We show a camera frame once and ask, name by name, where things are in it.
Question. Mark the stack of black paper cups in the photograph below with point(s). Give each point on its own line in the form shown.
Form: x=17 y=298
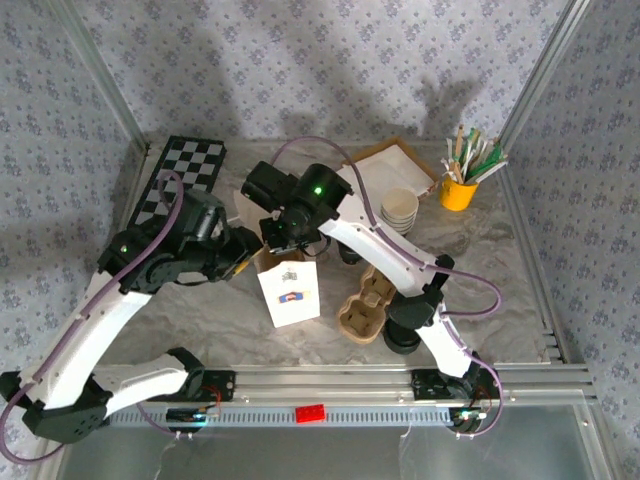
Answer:
x=399 y=205

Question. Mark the black and grey checkerboard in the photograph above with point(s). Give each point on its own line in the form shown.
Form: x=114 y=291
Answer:
x=190 y=160

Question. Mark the brown pulp cup carrier stack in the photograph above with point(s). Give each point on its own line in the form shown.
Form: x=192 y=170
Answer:
x=362 y=315

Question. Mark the long aluminium base beam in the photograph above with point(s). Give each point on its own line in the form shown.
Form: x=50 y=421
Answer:
x=325 y=380

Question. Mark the aluminium frame post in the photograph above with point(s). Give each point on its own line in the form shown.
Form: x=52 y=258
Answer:
x=545 y=75
x=104 y=75

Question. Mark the white wrapped straw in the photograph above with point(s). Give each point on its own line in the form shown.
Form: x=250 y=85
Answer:
x=450 y=167
x=492 y=170
x=450 y=150

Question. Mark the yellow holder cup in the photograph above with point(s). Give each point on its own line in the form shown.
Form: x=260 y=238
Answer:
x=457 y=197

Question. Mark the red toy brick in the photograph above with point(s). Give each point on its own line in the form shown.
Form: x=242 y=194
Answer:
x=310 y=415

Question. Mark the white paper carry bag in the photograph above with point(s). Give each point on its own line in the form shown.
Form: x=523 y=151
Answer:
x=290 y=300

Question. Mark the white napkin pile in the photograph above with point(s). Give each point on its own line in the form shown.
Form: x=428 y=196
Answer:
x=400 y=167

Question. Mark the aluminium side rail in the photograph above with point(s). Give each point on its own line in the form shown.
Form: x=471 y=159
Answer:
x=520 y=225

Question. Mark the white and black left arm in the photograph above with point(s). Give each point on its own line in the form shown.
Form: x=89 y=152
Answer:
x=85 y=340

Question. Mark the aluminium back rail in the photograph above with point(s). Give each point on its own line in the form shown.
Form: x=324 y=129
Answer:
x=250 y=135

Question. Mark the small circuit board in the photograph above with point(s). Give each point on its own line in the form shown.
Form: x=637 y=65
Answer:
x=192 y=415
x=470 y=416

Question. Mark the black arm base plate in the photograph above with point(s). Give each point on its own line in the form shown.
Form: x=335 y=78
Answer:
x=425 y=385
x=220 y=385

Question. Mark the black cup lid stack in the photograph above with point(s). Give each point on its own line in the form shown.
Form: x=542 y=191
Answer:
x=400 y=342

